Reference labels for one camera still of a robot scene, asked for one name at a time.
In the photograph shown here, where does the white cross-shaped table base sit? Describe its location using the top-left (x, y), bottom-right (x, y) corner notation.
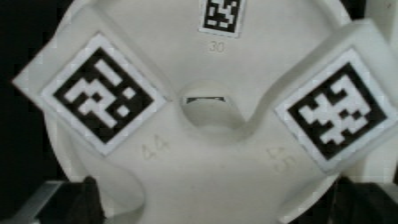
top-left (11, 4), bottom-right (398, 224)

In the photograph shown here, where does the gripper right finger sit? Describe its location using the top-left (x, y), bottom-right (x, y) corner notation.
top-left (331, 176), bottom-right (398, 224)

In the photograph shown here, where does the white table leg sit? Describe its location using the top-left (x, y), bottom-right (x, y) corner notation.
top-left (180, 80), bottom-right (246, 129)

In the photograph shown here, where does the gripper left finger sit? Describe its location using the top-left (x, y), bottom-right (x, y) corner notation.
top-left (11, 176), bottom-right (105, 224)

